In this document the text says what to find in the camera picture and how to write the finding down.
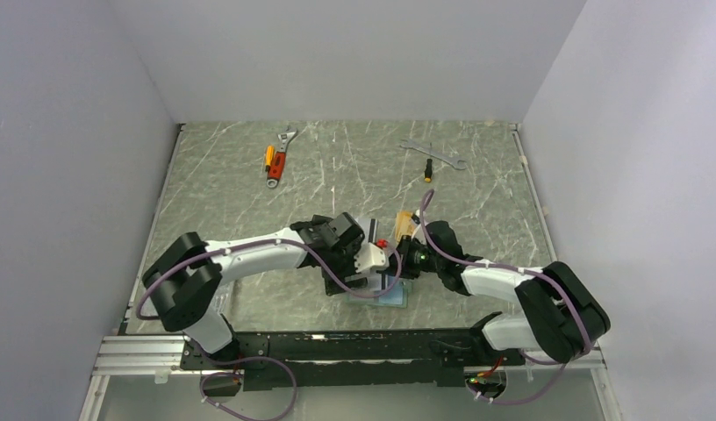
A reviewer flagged clear plastic bag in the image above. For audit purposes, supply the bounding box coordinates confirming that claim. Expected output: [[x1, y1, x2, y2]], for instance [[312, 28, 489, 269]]
[[210, 282, 235, 316]]

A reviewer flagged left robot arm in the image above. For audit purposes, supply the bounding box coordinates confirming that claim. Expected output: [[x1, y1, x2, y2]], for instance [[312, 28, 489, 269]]
[[135, 212, 365, 368]]

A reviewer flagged black yellow small screwdriver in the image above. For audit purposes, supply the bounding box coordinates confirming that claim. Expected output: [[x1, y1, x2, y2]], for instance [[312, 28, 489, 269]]
[[424, 155, 433, 183]]

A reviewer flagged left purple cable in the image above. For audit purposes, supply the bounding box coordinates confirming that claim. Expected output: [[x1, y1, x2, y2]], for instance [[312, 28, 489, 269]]
[[134, 237, 405, 421]]

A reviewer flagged yellow handled screwdriver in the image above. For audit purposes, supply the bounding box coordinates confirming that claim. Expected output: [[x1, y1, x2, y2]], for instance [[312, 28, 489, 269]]
[[264, 145, 276, 173]]

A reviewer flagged green card holder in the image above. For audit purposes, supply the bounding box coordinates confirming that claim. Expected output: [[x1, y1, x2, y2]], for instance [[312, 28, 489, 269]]
[[345, 275, 412, 308]]

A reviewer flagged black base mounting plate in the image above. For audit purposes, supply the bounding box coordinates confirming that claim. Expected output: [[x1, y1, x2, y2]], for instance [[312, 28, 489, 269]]
[[179, 328, 526, 392]]

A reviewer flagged orange card stack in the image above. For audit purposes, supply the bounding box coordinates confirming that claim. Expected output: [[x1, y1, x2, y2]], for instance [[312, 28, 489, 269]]
[[393, 210, 420, 243]]

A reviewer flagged red adjustable wrench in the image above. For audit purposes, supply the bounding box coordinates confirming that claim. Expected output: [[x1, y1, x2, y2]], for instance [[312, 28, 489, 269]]
[[266, 126, 299, 189]]

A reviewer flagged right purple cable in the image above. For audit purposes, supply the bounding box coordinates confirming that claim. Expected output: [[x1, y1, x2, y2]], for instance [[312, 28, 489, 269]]
[[418, 189, 598, 407]]

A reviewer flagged silver open-end spanner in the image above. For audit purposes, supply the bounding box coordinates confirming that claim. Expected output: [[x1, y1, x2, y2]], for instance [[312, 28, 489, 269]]
[[399, 139, 468, 170]]

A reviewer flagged purple cable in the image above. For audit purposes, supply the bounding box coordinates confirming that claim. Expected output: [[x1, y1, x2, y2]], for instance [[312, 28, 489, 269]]
[[134, 237, 405, 421], [418, 189, 598, 407]]

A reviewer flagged silver VIP card stack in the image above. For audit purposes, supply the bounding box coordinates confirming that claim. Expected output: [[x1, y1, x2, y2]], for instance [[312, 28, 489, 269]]
[[356, 217, 378, 243]]

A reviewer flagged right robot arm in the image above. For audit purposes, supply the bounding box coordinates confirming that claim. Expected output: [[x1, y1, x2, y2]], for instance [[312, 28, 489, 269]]
[[397, 221, 611, 364]]

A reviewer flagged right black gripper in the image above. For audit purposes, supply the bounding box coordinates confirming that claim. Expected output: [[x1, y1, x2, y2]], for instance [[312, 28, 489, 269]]
[[376, 235, 444, 280]]

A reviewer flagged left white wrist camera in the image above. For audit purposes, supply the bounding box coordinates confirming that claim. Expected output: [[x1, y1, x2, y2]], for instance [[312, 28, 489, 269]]
[[354, 241, 390, 274]]

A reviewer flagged aluminium rail frame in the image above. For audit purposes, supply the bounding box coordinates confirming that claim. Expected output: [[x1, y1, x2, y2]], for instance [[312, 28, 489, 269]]
[[78, 330, 624, 421]]

